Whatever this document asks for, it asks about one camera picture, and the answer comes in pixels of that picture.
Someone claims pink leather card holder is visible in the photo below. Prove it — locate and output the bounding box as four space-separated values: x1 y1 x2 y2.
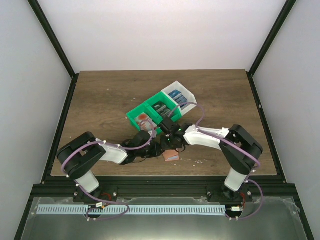
162 149 180 162

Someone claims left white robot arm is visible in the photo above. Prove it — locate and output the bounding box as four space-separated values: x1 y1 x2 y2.
56 130 164 202

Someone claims red white card stack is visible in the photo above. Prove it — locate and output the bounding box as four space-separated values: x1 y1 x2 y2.
134 112 157 132

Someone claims black card stack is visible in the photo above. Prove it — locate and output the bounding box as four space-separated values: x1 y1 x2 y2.
151 101 172 119

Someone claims blue card stack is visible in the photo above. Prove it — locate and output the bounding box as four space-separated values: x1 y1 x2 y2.
168 90 188 108

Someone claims left green bin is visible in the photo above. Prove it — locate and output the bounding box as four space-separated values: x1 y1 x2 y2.
126 102 162 134

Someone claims green bin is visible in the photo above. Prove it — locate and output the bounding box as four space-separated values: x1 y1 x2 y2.
126 102 162 134
143 91 182 125

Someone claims white bin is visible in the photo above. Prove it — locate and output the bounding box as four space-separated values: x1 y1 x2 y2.
161 81 197 117

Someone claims middle green bin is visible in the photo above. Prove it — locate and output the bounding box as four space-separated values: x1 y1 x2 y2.
143 91 182 125

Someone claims light blue cable duct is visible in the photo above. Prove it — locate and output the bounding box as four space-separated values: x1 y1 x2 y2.
36 204 226 216

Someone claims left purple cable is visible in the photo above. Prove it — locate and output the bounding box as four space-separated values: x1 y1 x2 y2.
61 120 156 222

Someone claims purple cable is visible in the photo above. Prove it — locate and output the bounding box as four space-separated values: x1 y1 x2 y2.
61 120 156 222
167 101 264 221

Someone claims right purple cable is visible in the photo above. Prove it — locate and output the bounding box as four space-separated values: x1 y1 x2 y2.
167 101 264 221

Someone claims black aluminium front rail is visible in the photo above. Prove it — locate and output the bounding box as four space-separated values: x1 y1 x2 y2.
29 175 298 199

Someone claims right black frame post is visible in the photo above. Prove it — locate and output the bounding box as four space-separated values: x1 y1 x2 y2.
248 0 298 78

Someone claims black frame post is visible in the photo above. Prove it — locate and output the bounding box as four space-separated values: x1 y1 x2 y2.
248 0 298 78
26 0 77 79

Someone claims left black frame post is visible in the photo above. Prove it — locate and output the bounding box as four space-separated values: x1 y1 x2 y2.
26 0 77 79

